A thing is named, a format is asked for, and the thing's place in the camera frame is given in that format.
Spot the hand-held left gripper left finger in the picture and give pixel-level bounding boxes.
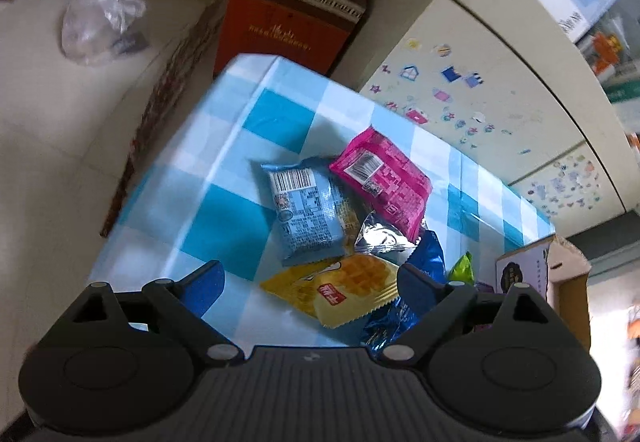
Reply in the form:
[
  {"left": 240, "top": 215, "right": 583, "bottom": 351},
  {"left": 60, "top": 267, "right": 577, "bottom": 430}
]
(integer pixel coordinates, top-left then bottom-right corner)
[{"left": 72, "top": 259, "right": 246, "bottom": 364}]

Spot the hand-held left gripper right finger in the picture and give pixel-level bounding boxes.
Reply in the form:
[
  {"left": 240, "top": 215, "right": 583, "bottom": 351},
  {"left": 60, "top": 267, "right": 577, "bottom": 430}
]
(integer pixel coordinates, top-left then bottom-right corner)
[{"left": 378, "top": 263, "right": 551, "bottom": 366}]

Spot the dark blue snack packet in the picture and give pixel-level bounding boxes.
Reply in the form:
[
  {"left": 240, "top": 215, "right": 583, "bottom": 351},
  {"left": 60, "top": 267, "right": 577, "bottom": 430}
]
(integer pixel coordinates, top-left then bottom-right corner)
[{"left": 362, "top": 229, "right": 448, "bottom": 358}]

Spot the green snack packet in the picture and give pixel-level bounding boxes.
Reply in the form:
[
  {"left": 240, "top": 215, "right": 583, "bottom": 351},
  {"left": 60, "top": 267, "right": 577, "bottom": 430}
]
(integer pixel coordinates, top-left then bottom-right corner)
[{"left": 446, "top": 252, "right": 475, "bottom": 285}]

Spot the silver snack packet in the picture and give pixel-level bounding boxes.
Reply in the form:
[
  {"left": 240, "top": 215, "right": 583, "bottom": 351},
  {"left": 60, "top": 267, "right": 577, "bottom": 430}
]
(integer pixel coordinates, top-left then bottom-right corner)
[{"left": 354, "top": 211, "right": 426, "bottom": 268}]

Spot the yellow snack packet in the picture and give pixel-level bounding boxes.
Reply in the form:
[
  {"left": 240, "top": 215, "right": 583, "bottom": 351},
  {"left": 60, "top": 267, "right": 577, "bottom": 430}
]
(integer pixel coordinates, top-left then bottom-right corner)
[{"left": 259, "top": 254, "right": 401, "bottom": 329}]

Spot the pink snack packet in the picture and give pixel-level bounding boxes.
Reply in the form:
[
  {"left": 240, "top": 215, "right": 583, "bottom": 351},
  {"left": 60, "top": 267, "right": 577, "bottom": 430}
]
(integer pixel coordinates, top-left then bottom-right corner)
[{"left": 328, "top": 126, "right": 433, "bottom": 243}]

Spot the light blue snack packet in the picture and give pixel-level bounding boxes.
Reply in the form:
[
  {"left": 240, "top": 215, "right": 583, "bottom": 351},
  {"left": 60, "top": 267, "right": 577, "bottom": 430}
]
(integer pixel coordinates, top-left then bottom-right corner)
[{"left": 260, "top": 157, "right": 363, "bottom": 268}]

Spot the cardboard box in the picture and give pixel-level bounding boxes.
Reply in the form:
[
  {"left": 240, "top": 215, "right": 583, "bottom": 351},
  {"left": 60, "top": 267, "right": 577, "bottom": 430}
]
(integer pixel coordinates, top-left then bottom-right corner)
[{"left": 495, "top": 234, "right": 593, "bottom": 353}]

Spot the blue white checked tablecloth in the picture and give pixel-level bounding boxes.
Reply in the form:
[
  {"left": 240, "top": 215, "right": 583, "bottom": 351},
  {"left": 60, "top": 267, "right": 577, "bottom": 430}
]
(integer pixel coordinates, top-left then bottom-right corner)
[{"left": 87, "top": 53, "right": 557, "bottom": 353}]

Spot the flat brown patterned cardboard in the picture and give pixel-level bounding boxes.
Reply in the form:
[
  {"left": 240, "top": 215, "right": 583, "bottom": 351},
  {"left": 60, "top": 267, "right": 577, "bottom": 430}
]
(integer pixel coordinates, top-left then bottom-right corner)
[{"left": 100, "top": 0, "right": 231, "bottom": 239}]

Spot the cream cabinet with stickers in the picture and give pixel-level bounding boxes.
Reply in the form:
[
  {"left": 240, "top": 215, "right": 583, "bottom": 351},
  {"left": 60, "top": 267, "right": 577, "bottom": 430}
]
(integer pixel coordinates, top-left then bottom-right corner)
[{"left": 357, "top": 0, "right": 628, "bottom": 225}]

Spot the red brown gift box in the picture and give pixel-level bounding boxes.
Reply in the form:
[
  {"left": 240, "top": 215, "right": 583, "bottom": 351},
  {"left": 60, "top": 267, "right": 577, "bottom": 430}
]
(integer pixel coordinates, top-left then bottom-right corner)
[{"left": 212, "top": 0, "right": 383, "bottom": 78}]

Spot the clear plastic bag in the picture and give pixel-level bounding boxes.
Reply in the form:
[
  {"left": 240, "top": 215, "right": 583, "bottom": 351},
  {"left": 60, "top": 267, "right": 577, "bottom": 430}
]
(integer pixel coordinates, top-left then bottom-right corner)
[{"left": 61, "top": 0, "right": 151, "bottom": 68}]

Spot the small orange box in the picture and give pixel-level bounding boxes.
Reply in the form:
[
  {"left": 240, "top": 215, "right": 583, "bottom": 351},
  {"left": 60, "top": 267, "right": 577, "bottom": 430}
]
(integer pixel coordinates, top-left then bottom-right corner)
[{"left": 582, "top": 29, "right": 631, "bottom": 78}]

